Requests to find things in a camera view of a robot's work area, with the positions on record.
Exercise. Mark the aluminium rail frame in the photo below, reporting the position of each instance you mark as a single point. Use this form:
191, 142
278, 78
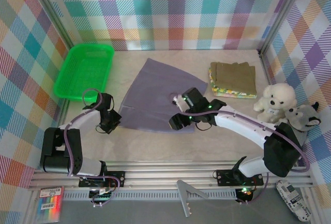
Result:
168, 175

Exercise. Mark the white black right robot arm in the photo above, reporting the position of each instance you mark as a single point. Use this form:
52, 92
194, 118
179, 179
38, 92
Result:
240, 125

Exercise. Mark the aluminium frame post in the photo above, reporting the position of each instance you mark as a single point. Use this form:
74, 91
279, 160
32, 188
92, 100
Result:
52, 9
283, 9

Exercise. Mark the pastel floral skirt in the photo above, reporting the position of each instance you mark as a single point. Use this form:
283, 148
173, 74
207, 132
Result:
232, 95

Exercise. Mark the olive skirt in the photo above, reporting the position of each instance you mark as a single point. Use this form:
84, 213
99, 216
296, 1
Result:
232, 79

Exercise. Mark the coloured marker pack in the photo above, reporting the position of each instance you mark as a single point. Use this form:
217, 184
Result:
50, 203

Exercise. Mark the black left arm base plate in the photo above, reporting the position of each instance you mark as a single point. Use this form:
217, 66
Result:
119, 177

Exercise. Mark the lemon print skirt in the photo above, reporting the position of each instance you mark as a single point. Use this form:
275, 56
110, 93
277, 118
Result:
210, 81

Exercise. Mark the green plastic basket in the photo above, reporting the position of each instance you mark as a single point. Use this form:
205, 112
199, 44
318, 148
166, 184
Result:
82, 71

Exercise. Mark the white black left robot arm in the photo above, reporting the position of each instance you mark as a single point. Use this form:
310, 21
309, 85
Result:
85, 118

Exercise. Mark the grey plush husky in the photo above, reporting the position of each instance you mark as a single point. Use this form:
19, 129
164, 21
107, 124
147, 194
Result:
307, 120

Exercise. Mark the white printed pouch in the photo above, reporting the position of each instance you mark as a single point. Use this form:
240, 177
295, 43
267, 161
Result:
292, 200

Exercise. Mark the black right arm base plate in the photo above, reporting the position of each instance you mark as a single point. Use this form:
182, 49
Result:
225, 177

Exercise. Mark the grey purple skirt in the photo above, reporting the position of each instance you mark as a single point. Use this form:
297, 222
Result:
155, 92

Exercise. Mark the white plush dog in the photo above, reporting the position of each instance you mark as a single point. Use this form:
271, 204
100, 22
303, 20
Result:
276, 97

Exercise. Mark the grey triangular bracket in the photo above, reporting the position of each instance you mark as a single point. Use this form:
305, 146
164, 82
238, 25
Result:
182, 195

